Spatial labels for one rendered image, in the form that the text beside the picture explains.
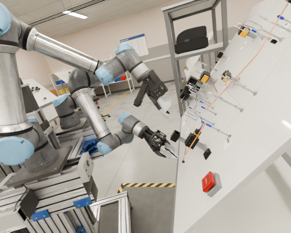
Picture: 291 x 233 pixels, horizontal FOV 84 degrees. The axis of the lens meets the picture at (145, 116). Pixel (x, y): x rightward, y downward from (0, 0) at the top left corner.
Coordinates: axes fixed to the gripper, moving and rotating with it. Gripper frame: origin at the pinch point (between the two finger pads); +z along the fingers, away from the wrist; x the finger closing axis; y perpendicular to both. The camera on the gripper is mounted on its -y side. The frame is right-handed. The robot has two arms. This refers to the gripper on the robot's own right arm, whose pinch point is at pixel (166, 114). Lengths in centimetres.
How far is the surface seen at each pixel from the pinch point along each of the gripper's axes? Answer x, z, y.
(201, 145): -0.9, 20.7, 4.2
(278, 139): -31.4, 14.4, 23.4
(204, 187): -25.6, 21.5, 0.1
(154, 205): 74, 89, -84
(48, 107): 344, -155, -327
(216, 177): -23.8, 21.6, 4.9
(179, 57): 88, -21, 26
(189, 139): -2.0, 14.8, 1.7
